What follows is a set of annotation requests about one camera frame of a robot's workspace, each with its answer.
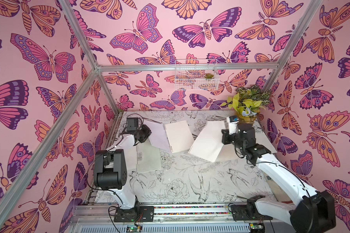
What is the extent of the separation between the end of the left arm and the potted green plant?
0.54 meters

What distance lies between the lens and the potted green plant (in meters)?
0.91

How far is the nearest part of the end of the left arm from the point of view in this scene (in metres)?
0.74
